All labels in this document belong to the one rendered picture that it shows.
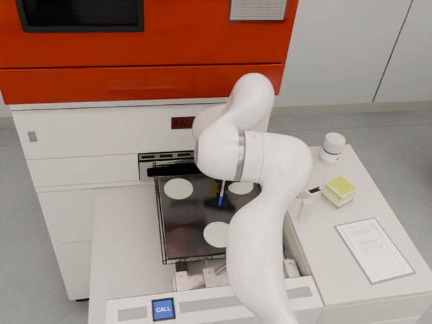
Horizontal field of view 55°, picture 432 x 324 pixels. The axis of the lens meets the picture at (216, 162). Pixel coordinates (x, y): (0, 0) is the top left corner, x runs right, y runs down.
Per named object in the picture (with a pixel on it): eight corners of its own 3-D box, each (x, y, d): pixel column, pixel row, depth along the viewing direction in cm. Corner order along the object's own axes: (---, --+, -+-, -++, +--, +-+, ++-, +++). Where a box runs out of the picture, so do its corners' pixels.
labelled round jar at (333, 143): (315, 152, 152) (322, 132, 146) (333, 152, 154) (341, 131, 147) (323, 166, 147) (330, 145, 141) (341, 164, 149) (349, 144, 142)
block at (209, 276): (202, 274, 120) (202, 268, 118) (213, 272, 121) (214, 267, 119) (206, 299, 115) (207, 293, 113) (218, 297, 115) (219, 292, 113)
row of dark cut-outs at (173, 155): (139, 159, 145) (139, 153, 143) (259, 152, 153) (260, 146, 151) (139, 160, 145) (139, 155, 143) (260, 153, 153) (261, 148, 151)
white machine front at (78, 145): (36, 188, 148) (8, 92, 122) (256, 172, 163) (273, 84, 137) (35, 193, 146) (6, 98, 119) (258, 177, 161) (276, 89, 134)
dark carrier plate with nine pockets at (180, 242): (158, 177, 146) (158, 176, 146) (252, 171, 153) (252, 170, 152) (167, 260, 121) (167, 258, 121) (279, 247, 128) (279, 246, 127)
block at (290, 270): (281, 265, 125) (283, 259, 123) (292, 263, 125) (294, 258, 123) (289, 288, 119) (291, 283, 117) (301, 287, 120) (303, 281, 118)
